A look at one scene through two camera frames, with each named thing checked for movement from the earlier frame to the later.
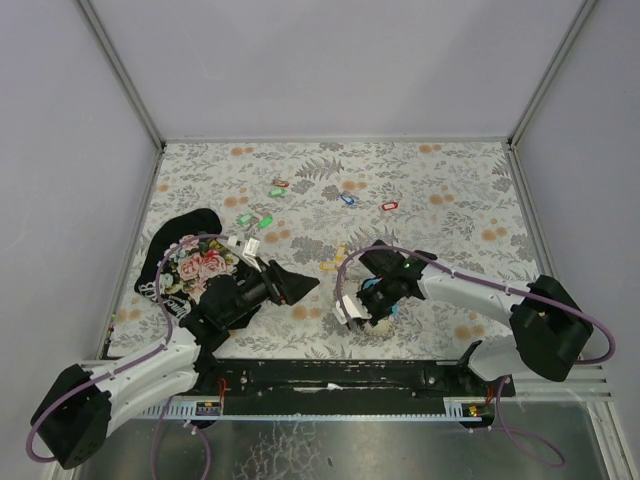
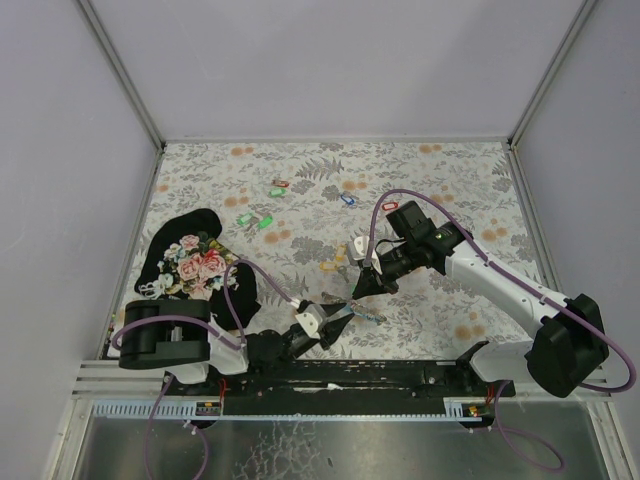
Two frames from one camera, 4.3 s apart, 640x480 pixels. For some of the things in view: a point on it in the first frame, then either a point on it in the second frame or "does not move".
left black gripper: (275, 283) -> (322, 331)
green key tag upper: (277, 192) does not move
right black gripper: (370, 304) -> (377, 275)
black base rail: (343, 387) does not move
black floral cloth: (184, 253) does not move
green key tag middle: (265, 222) does not move
